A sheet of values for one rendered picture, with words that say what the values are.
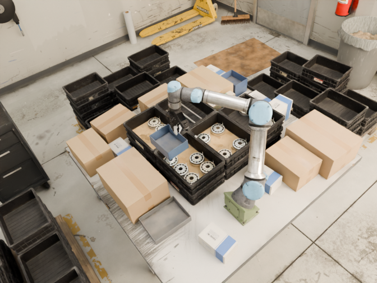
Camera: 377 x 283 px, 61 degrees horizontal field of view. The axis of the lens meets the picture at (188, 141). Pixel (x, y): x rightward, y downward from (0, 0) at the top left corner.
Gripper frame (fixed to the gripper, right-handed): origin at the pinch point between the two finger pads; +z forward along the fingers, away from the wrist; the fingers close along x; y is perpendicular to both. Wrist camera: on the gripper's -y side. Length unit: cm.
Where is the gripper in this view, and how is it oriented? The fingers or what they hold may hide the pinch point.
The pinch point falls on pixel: (178, 133)
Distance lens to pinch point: 198.8
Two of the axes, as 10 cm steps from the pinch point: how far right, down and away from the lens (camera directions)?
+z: 0.1, 7.3, 6.8
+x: -8.0, 4.1, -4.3
